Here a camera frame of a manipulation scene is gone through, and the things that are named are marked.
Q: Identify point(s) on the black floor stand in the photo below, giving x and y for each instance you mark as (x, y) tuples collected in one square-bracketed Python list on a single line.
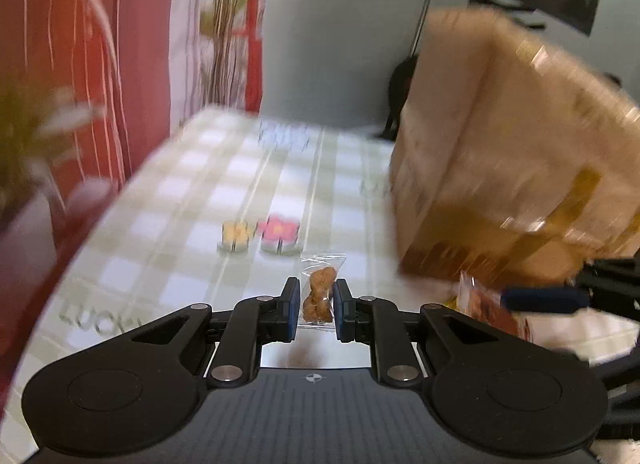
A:
[(402, 89)]

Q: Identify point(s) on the paper-covered cardboard box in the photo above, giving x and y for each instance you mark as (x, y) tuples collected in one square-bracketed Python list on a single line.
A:
[(510, 144)]

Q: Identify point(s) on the checked tablecloth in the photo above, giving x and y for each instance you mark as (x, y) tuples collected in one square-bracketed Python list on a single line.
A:
[(225, 194)]

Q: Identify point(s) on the gold and red snack packet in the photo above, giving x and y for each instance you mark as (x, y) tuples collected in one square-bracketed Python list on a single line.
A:
[(485, 306)]

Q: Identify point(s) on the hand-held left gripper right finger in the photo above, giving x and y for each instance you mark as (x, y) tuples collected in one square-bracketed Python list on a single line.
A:
[(342, 310)]

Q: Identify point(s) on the small clear snack packet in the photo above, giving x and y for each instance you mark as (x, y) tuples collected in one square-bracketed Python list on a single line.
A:
[(320, 296)]

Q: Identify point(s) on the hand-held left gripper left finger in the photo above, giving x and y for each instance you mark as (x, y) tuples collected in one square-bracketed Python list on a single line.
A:
[(290, 310)]

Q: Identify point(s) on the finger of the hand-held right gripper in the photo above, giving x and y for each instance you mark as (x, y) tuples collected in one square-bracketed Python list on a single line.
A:
[(545, 299)]

